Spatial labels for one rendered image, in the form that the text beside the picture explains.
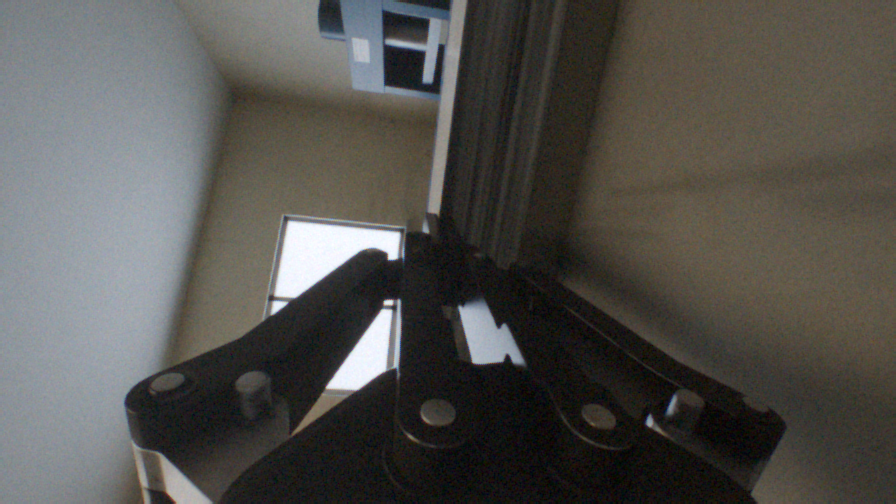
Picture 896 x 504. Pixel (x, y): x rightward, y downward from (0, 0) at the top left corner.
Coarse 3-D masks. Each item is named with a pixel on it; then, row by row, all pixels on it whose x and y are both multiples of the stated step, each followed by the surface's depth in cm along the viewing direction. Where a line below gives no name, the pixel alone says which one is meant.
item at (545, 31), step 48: (480, 0) 20; (528, 0) 20; (576, 0) 20; (480, 48) 21; (528, 48) 21; (576, 48) 21; (480, 96) 22; (528, 96) 22; (576, 96) 22; (480, 144) 23; (528, 144) 23; (576, 144) 23; (480, 192) 24; (528, 192) 24; (480, 240) 25; (528, 240) 25
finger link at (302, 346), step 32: (352, 256) 13; (384, 256) 14; (320, 288) 10; (352, 288) 11; (288, 320) 8; (320, 320) 9; (352, 320) 11; (224, 352) 7; (256, 352) 7; (288, 352) 7; (320, 352) 9; (160, 384) 6; (192, 384) 6; (224, 384) 6; (288, 384) 8; (320, 384) 9; (128, 416) 5; (160, 416) 5; (192, 416) 6; (224, 416) 6
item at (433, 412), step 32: (416, 256) 14; (416, 288) 11; (416, 320) 8; (448, 320) 8; (416, 352) 7; (448, 352) 7; (416, 384) 6; (448, 384) 6; (416, 416) 5; (448, 416) 5; (416, 448) 5; (448, 448) 5; (416, 480) 5; (448, 480) 5
